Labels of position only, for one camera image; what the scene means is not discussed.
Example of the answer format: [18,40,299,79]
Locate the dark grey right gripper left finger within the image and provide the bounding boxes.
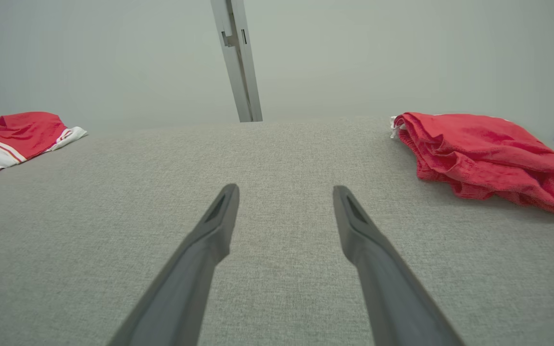
[108,184,240,346]

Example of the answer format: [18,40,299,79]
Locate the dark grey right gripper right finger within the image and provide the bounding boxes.
[333,185,465,346]

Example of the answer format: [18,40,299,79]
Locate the red shorts with white stripe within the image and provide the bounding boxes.
[390,112,554,221]

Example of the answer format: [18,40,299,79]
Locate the red shirt with white sleeves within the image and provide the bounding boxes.
[0,111,88,184]

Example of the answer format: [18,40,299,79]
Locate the grey partition post with latch notch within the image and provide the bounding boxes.
[210,0,263,123]

